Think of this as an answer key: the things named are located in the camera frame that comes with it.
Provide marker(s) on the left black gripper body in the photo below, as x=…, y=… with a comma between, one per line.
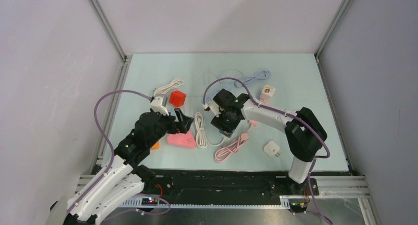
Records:
x=165, y=124

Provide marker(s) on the pink triangular power strip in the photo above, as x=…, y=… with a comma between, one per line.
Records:
x=183, y=140

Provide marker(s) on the orange power strip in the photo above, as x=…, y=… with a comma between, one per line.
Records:
x=155, y=146

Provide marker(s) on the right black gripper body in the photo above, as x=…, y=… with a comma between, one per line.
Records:
x=224, y=121

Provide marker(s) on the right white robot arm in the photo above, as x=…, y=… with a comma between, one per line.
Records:
x=304, y=133

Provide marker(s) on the white plug adapter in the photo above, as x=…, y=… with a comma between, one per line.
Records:
x=272, y=149

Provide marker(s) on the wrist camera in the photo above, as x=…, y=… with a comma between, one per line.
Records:
x=158, y=104
x=213, y=107

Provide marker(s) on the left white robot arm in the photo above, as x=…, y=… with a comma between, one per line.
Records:
x=123, y=175

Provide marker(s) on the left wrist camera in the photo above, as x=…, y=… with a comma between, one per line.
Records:
x=158, y=104

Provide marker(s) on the red cube socket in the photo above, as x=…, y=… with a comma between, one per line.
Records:
x=177, y=98

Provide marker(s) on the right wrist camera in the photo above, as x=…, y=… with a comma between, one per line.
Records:
x=213, y=107

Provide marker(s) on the light blue power strip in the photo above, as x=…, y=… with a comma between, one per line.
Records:
x=211, y=94

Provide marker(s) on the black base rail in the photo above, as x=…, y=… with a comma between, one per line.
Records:
x=226, y=188

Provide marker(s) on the light blue table mat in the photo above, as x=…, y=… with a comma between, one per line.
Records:
x=298, y=84

